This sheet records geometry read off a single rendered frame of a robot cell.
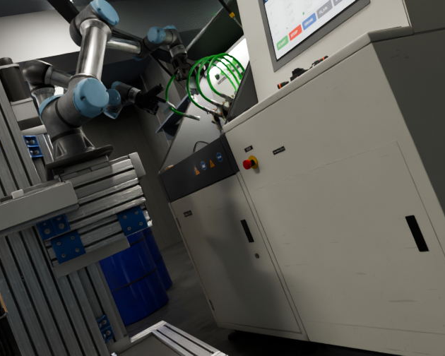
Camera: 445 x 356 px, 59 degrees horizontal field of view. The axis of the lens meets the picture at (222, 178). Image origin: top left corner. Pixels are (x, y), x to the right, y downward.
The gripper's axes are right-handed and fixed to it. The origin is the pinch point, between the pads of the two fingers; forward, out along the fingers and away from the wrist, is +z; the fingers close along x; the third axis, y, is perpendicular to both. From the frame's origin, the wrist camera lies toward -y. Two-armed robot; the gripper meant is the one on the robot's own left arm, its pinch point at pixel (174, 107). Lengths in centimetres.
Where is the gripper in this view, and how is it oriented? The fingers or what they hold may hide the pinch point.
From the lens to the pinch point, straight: 206.8
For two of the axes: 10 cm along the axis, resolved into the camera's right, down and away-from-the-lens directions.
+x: -1.1, -2.2, -9.7
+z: 9.0, 3.9, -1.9
